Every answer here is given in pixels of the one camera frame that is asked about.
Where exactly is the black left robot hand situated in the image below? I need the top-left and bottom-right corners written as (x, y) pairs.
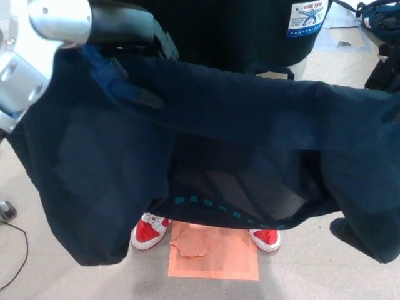
top-left (82, 6), bottom-right (179, 109)

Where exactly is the navy blue coat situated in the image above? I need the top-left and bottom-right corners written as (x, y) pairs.
top-left (9, 43), bottom-right (400, 268)

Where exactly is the black shirt with label patch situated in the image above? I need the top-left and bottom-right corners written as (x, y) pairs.
top-left (146, 0), bottom-right (333, 73)

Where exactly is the red white right sneaker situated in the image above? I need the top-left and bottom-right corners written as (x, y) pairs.
top-left (131, 212), bottom-right (173, 251)

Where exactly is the red white sneaker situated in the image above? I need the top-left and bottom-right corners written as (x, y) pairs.
top-left (248, 227), bottom-right (281, 253)
top-left (131, 212), bottom-right (173, 251)

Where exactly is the white plastic sheet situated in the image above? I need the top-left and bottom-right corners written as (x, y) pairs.
top-left (321, 1), bottom-right (374, 49)

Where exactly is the small grey floor device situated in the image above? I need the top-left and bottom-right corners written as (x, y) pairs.
top-left (0, 199), bottom-right (17, 223)

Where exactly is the red white left sneaker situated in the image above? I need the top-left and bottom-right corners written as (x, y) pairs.
top-left (248, 227), bottom-right (281, 253)

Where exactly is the orange square floor mat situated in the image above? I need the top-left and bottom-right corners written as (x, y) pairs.
top-left (167, 221), bottom-right (260, 281)

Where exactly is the thin black floor cable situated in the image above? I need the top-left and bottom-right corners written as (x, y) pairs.
top-left (0, 220), bottom-right (29, 286)

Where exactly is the blue bag with black strap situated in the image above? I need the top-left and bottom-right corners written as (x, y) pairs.
top-left (356, 1), bottom-right (400, 42)

